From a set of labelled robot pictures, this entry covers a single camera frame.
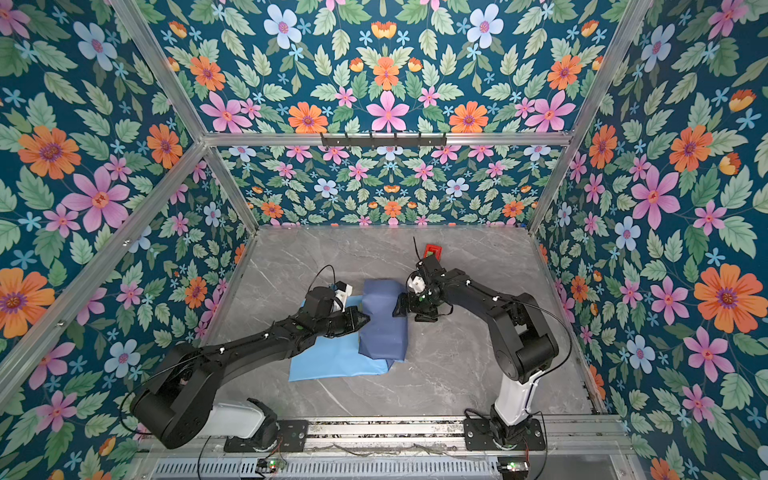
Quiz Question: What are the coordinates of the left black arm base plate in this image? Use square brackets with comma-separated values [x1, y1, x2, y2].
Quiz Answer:
[224, 420, 309, 453]

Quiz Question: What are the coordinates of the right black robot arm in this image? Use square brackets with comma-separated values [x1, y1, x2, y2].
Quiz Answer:
[393, 256, 559, 444]

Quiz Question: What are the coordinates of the light blue wrapping paper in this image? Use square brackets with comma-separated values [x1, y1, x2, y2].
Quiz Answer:
[289, 279, 409, 382]

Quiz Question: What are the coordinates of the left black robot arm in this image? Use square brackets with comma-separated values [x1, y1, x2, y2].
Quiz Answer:
[129, 287, 370, 451]

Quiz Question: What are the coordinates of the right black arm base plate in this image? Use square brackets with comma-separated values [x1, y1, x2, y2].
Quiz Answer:
[463, 417, 547, 452]

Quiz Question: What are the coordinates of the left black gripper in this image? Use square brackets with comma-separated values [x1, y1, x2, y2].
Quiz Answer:
[314, 304, 373, 338]

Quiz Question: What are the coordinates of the white ventilation grille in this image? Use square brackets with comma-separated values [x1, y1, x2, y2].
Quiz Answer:
[150, 457, 501, 479]

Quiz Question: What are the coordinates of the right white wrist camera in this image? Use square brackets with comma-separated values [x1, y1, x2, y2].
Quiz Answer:
[406, 272, 426, 295]

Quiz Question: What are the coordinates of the aluminium front mounting rail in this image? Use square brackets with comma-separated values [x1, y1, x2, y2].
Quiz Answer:
[135, 414, 634, 461]

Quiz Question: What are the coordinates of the red tape dispenser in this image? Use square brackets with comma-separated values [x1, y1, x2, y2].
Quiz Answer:
[424, 244, 442, 260]

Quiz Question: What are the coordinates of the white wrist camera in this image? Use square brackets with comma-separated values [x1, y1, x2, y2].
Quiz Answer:
[332, 281, 353, 311]
[406, 272, 426, 295]

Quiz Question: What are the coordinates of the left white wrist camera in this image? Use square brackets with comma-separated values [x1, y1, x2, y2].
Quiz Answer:
[332, 281, 353, 311]

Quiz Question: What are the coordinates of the black hook rail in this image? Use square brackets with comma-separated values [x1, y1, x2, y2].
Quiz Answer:
[320, 133, 448, 148]

